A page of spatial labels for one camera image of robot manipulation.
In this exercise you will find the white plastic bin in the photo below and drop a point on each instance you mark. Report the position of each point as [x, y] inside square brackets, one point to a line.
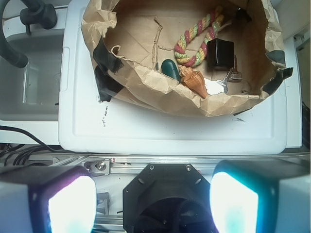
[87, 124]

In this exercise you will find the aluminium frame rail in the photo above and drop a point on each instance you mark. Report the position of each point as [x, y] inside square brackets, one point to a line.
[103, 164]

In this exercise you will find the dark grey clamp knob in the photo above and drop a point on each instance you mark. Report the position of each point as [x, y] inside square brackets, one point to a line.
[38, 12]

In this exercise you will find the grey plastic side bin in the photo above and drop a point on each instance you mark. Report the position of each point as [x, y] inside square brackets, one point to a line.
[32, 93]

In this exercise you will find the brown paper bin liner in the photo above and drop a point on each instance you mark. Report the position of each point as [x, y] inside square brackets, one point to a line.
[129, 39]

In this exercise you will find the multicolour braided rope toy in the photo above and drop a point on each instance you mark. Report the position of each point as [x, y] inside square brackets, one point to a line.
[191, 47]

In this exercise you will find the orange conch seashell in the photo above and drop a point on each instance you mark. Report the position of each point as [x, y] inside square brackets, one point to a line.
[193, 80]

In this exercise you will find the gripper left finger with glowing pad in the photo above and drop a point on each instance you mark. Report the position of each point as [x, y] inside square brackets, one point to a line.
[47, 199]

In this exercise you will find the dark green egg-shaped object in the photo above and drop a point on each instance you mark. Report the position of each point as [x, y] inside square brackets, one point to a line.
[169, 68]

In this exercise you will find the black cube box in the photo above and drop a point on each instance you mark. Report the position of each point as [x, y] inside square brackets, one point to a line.
[220, 54]

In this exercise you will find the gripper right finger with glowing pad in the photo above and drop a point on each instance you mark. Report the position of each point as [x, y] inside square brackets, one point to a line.
[261, 196]

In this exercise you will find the black octagonal mount plate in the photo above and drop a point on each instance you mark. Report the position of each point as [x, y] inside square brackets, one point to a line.
[167, 198]

